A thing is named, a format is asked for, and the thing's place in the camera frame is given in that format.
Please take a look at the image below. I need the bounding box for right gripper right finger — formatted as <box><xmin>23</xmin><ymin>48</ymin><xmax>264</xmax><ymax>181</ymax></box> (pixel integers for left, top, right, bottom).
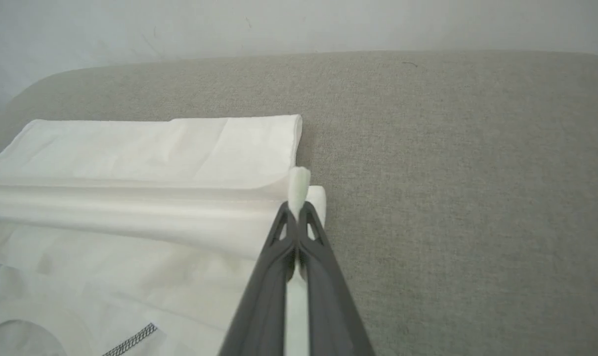
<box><xmin>297</xmin><ymin>201</ymin><xmax>377</xmax><ymax>356</ymax></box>

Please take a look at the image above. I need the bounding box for white long-sleeve garment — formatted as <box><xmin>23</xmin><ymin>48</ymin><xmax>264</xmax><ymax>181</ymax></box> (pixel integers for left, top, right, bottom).
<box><xmin>0</xmin><ymin>115</ymin><xmax>327</xmax><ymax>356</ymax></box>

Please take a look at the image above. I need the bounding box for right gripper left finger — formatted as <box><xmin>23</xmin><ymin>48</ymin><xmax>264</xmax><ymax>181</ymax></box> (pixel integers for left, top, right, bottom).
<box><xmin>219</xmin><ymin>202</ymin><xmax>299</xmax><ymax>356</ymax></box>

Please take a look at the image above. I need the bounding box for grey-green fabric sofa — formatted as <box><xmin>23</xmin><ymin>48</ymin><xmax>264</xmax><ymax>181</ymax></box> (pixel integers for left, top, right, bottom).
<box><xmin>0</xmin><ymin>49</ymin><xmax>598</xmax><ymax>356</ymax></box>

